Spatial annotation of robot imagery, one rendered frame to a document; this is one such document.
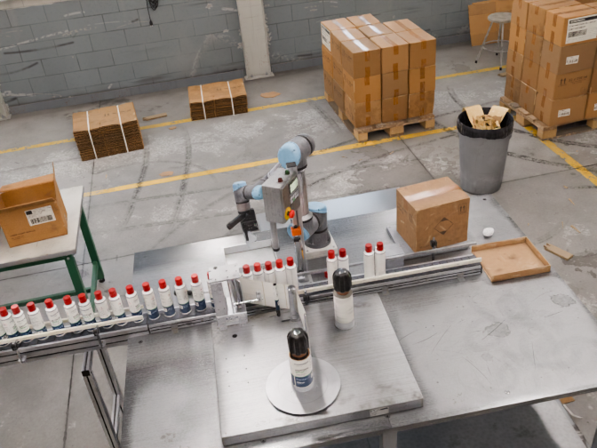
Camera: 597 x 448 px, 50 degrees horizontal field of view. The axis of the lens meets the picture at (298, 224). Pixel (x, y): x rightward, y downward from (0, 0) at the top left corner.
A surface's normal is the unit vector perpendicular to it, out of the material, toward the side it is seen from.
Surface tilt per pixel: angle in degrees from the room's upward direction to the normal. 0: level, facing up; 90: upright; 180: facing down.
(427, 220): 90
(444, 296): 0
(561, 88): 90
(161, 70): 90
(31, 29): 90
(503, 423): 1
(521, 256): 0
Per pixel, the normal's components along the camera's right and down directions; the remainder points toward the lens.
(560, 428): -0.09, -0.83
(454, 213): 0.29, 0.51
